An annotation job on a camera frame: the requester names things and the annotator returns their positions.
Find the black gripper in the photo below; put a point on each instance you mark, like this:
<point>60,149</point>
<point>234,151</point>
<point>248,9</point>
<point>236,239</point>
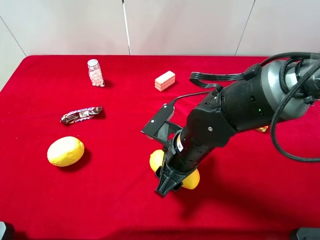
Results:
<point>184,149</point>

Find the toy sandwich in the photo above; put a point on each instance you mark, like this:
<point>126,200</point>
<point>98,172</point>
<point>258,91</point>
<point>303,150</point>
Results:
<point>262,129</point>

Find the pink white wafer block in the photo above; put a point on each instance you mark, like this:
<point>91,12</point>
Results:
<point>164,81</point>

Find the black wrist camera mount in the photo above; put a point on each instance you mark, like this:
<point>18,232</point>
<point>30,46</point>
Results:
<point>159,127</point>

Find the glass bottle of white pills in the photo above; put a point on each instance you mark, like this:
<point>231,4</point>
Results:
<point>95,73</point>

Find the yellow toy mango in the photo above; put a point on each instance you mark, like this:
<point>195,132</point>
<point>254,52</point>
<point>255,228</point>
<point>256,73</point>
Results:
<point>191,180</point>

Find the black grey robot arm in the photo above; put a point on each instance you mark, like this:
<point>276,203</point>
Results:
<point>279,89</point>

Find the red velvet tablecloth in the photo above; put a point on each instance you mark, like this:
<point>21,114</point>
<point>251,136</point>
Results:
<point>247,190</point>

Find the brown chocolate bar wrapper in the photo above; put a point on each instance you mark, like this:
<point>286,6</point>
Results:
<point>80,115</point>

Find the yellow toy lemon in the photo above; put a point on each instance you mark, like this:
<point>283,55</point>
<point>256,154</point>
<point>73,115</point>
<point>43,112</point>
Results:
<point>65,151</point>

